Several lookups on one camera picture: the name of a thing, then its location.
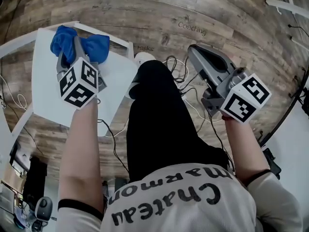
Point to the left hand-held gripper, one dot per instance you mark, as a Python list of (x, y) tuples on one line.
[(77, 86)]

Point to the white device with black circle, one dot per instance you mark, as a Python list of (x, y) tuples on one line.
[(43, 208)]

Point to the person's left forearm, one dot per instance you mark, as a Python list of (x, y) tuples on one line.
[(79, 153)]

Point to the person's white printed shirt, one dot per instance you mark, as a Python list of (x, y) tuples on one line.
[(193, 223)]

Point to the blue cloth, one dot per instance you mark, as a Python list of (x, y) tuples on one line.
[(96, 47)]

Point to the person's right forearm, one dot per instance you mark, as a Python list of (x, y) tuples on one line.
[(243, 149)]

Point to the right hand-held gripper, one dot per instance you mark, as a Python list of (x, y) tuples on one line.
[(241, 100)]

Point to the white desk frame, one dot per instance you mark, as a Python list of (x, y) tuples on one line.
[(285, 5)]

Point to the person's black trousers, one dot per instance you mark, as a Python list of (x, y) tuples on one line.
[(157, 120)]

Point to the black post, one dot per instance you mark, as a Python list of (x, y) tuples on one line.
[(35, 178)]

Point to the person's white shoe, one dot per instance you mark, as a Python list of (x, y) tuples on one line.
[(144, 57)]

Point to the white wooden chair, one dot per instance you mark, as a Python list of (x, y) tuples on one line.
[(46, 91)]

